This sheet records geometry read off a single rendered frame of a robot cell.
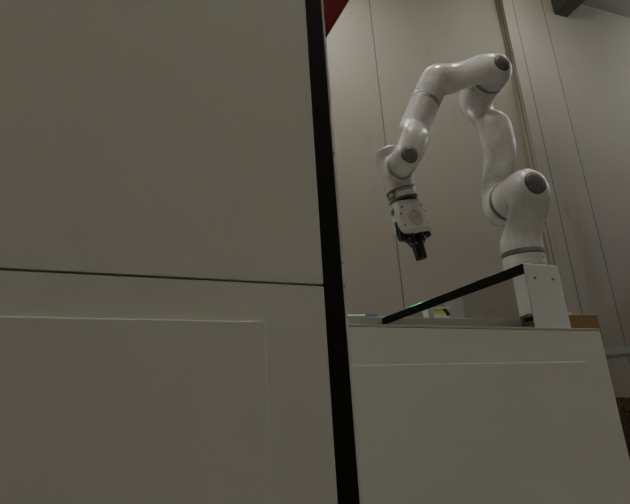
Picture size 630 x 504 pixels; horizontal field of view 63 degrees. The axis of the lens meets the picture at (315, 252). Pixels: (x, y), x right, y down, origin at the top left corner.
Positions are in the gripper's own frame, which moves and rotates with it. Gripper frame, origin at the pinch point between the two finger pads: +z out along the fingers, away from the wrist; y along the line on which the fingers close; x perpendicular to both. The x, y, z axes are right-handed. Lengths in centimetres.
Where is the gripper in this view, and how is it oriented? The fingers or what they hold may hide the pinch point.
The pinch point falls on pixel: (419, 252)
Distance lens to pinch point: 145.5
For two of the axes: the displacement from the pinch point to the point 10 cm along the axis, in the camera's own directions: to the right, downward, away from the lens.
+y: 8.9, -1.3, 4.5
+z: 2.5, 9.4, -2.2
